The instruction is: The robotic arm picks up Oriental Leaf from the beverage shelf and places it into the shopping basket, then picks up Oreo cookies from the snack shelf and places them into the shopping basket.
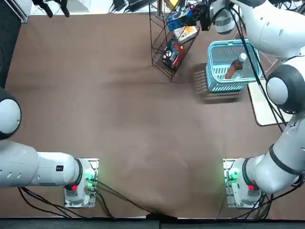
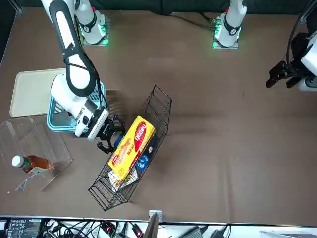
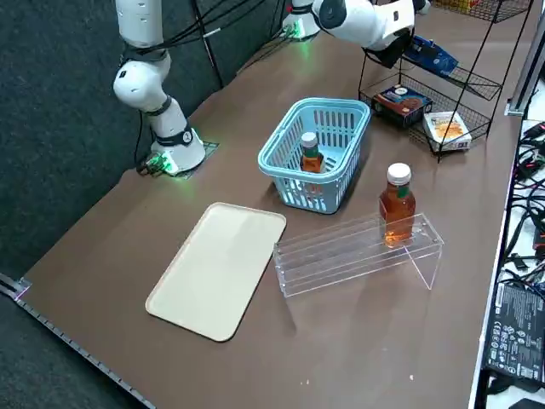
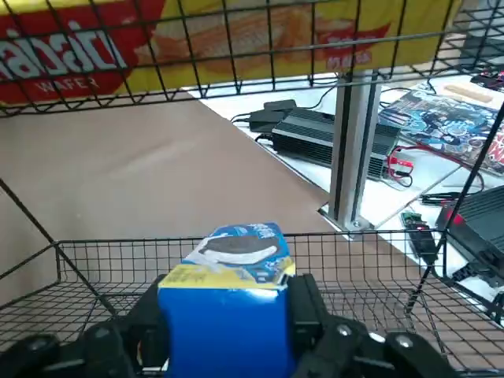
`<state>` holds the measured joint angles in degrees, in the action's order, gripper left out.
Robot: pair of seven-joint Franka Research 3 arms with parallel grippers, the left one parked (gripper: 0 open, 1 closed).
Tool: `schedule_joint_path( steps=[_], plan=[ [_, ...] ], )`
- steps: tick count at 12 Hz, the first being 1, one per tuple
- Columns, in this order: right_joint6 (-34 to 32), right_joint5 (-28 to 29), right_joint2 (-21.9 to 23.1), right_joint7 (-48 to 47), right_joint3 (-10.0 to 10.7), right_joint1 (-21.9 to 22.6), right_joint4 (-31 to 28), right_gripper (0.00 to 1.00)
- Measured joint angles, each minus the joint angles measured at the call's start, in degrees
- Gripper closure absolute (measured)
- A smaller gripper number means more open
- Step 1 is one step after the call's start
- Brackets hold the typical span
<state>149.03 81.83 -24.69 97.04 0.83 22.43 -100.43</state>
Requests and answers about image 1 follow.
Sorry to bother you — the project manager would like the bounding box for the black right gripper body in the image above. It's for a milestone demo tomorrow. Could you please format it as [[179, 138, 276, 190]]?
[[193, 2, 212, 32]]

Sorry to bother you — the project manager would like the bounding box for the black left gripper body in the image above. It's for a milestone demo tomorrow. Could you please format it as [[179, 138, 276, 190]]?
[[32, 0, 69, 5]]

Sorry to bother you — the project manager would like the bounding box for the blue Oreo cookie packet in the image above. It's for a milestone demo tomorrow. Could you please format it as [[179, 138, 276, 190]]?
[[166, 10, 194, 31]]

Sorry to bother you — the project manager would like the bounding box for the amber tea bottle white cap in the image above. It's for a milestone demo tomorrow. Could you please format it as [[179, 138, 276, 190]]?
[[225, 52, 247, 80]]

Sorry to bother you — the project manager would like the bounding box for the light blue plastic basket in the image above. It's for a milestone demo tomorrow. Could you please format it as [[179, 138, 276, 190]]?
[[205, 40, 263, 93]]

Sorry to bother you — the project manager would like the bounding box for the white cracker box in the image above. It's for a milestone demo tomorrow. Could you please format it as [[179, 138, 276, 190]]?
[[174, 25, 200, 44]]

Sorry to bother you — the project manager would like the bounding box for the yellow wafer box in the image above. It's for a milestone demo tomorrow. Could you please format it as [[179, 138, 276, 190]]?
[[163, 0, 180, 10]]

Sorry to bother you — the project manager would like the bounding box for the dark chocolate cookie box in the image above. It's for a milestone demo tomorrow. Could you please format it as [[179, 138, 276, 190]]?
[[161, 39, 187, 70]]

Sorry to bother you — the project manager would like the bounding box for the black finned power supply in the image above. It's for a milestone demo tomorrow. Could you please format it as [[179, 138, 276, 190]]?
[[126, 0, 153, 7]]

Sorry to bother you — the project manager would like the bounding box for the small black power adapter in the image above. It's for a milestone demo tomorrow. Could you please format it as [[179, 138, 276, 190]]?
[[111, 0, 127, 12]]

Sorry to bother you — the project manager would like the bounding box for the cream plastic tray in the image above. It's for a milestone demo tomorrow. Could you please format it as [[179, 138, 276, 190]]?
[[246, 78, 290, 126]]

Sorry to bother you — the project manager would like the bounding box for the grey aluminium frame rail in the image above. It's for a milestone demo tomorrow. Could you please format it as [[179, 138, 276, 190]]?
[[13, 0, 33, 24]]

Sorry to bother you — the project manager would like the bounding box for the aluminium camera post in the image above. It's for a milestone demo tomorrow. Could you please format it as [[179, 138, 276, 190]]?
[[156, 0, 166, 15]]

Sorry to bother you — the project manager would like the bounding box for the black wire snack shelf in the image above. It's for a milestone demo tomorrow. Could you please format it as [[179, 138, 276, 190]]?
[[149, 0, 201, 83]]

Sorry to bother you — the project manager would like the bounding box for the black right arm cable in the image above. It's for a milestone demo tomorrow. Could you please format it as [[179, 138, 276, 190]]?
[[220, 4, 290, 132]]

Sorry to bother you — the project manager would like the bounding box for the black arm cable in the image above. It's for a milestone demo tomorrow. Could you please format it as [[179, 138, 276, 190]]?
[[220, 4, 290, 132], [18, 186, 115, 219]]

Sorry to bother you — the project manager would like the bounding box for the black base power cable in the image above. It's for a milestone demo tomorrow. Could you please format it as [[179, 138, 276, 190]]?
[[94, 178, 177, 219]]

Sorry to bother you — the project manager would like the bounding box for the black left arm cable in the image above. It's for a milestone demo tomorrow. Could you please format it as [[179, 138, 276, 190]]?
[[18, 186, 115, 219]]

